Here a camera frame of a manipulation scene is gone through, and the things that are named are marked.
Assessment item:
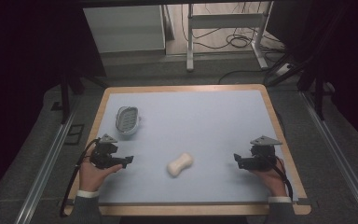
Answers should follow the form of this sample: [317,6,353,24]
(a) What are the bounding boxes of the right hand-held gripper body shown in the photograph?
[238,134,282,171]

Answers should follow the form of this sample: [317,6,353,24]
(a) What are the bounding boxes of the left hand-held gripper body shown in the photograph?
[89,133,127,170]

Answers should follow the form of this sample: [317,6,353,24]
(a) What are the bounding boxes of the grey soap dish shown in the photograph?
[115,105,142,136]

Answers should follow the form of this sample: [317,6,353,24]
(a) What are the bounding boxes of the white soap bar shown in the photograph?
[166,152,195,178]

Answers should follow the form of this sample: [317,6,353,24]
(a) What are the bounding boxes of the person's left hand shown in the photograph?
[79,147,124,193]

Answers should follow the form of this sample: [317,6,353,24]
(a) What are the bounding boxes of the person's right hand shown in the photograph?
[249,157,288,198]

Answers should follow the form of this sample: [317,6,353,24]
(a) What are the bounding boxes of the light blue table mat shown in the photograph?
[96,89,300,204]

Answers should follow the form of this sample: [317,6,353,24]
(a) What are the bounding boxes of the black stand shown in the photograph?
[51,71,109,125]
[264,6,349,121]

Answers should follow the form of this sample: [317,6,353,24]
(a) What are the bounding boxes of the white cabinet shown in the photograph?
[83,5,167,54]

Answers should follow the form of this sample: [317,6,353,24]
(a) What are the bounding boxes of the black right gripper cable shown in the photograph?
[262,152,294,200]

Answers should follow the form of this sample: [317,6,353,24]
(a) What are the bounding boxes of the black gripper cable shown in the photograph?
[59,137,102,218]
[262,152,294,200]

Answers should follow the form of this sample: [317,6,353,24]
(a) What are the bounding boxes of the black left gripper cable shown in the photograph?
[59,137,102,218]

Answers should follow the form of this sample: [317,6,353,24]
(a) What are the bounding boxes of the aluminium rail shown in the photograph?
[13,110,77,224]
[300,91,358,224]

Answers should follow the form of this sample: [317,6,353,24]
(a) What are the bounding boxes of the black floor cables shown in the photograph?
[180,2,288,86]

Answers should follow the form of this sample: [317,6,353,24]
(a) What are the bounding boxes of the white metal desk frame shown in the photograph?
[186,1,274,73]

